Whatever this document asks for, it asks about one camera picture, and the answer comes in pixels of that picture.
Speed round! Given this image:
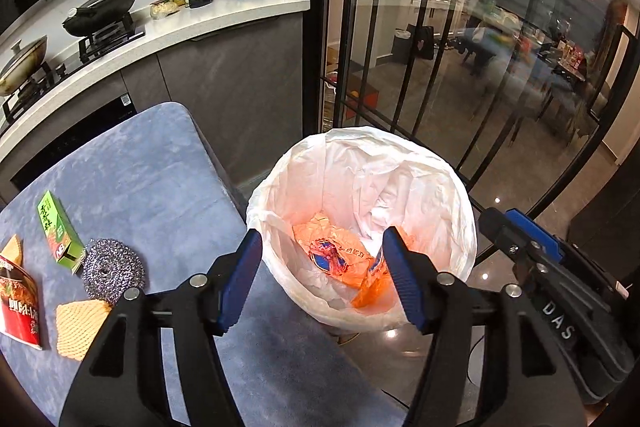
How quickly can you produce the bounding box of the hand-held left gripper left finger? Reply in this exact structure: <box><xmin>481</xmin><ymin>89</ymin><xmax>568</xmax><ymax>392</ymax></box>
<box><xmin>59</xmin><ymin>229</ymin><xmax>264</xmax><ymax>427</ymax></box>

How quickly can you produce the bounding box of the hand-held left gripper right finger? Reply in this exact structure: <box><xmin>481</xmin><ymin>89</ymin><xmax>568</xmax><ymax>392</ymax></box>
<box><xmin>382</xmin><ymin>227</ymin><xmax>587</xmax><ymax>427</ymax></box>

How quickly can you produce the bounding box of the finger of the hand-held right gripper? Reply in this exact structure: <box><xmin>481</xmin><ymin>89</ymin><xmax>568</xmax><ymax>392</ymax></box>
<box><xmin>479</xmin><ymin>208</ymin><xmax>546</xmax><ymax>294</ymax></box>
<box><xmin>505</xmin><ymin>208</ymin><xmax>569</xmax><ymax>261</ymax></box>

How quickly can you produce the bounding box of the orange plastic bag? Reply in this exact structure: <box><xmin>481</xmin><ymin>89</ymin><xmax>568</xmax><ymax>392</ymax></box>
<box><xmin>292</xmin><ymin>213</ymin><xmax>397</xmax><ymax>309</ymax></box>

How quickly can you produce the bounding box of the trash bin with white liner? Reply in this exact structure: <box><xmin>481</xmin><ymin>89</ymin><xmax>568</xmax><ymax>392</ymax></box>
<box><xmin>246</xmin><ymin>125</ymin><xmax>479</xmax><ymax>334</ymax></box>

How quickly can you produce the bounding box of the steel wool scrubber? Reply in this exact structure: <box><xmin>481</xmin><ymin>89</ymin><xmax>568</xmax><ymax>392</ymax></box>
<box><xmin>81</xmin><ymin>238</ymin><xmax>148</xmax><ymax>306</ymax></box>

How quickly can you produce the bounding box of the yellow sponge cloth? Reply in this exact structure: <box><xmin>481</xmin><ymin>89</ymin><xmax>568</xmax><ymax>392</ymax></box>
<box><xmin>56</xmin><ymin>299</ymin><xmax>112</xmax><ymax>362</ymax></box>

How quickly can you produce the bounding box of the green cardboard box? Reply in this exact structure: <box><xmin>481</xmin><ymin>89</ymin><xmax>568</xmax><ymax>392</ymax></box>
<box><xmin>37</xmin><ymin>190</ymin><xmax>86</xmax><ymax>276</ymax></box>

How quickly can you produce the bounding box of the red noodle packet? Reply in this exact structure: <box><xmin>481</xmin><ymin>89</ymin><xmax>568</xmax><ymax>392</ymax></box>
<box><xmin>0</xmin><ymin>257</ymin><xmax>44</xmax><ymax>352</ymax></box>

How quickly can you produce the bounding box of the blue-grey velvet tablecloth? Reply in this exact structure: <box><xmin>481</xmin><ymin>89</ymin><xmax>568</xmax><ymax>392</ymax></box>
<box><xmin>0</xmin><ymin>102</ymin><xmax>416</xmax><ymax>427</ymax></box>

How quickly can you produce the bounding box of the black bag with heart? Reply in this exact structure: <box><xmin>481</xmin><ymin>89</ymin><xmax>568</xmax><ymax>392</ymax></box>
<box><xmin>407</xmin><ymin>25</ymin><xmax>436</xmax><ymax>60</ymax></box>

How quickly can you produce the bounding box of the built-in black oven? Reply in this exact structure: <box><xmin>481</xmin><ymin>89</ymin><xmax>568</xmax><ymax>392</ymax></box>
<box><xmin>10</xmin><ymin>92</ymin><xmax>139</xmax><ymax>192</ymax></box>

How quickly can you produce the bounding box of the dark floor bin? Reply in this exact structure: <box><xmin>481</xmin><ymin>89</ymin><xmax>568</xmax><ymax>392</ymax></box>
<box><xmin>392</xmin><ymin>31</ymin><xmax>414</xmax><ymax>64</ymax></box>

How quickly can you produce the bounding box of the black framed glass door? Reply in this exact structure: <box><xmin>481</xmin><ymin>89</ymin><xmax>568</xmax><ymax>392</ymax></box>
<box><xmin>302</xmin><ymin>0</ymin><xmax>640</xmax><ymax>268</ymax></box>

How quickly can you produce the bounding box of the black gas stove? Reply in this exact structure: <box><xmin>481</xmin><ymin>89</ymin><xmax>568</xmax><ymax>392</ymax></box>
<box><xmin>0</xmin><ymin>19</ymin><xmax>146</xmax><ymax>128</ymax></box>

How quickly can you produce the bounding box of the dish of garlic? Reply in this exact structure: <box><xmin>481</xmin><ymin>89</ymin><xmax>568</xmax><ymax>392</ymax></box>
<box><xmin>150</xmin><ymin>0</ymin><xmax>180</xmax><ymax>20</ymax></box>

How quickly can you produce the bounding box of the black pan with lid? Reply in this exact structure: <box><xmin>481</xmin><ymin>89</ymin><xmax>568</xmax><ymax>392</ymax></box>
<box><xmin>62</xmin><ymin>0</ymin><xmax>140</xmax><ymax>38</ymax></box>

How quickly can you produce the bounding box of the brass wok with lid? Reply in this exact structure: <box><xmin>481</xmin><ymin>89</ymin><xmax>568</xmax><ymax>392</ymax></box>
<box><xmin>0</xmin><ymin>36</ymin><xmax>49</xmax><ymax>97</ymax></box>

